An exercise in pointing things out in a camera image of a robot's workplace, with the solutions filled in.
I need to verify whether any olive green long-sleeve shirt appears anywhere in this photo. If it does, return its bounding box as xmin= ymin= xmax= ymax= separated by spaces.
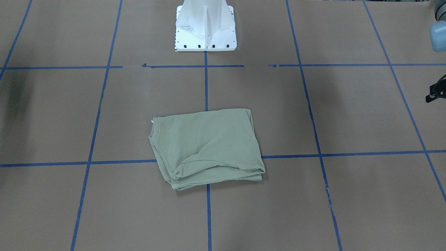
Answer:
xmin=148 ymin=108 xmax=266 ymax=191

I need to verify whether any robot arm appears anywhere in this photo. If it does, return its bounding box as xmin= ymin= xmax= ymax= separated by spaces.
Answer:
xmin=429 ymin=0 xmax=446 ymax=52

